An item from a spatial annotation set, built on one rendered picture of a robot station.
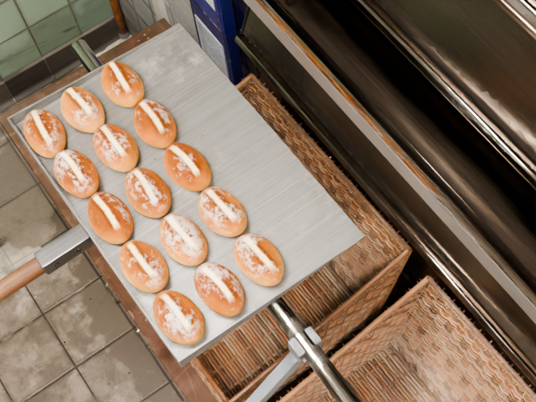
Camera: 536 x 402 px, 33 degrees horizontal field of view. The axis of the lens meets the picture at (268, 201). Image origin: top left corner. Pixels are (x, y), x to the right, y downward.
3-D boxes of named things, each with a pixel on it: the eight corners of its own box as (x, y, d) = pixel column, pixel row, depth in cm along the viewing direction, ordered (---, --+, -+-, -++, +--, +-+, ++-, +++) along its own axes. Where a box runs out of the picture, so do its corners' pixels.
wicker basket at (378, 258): (261, 130, 225) (252, 66, 201) (408, 297, 203) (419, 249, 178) (97, 239, 215) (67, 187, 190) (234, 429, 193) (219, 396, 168)
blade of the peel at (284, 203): (181, 368, 138) (178, 362, 135) (11, 126, 160) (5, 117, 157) (364, 236, 146) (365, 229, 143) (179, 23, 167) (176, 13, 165)
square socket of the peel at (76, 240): (48, 277, 146) (42, 269, 143) (37, 260, 147) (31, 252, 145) (96, 246, 148) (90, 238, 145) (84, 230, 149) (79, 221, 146)
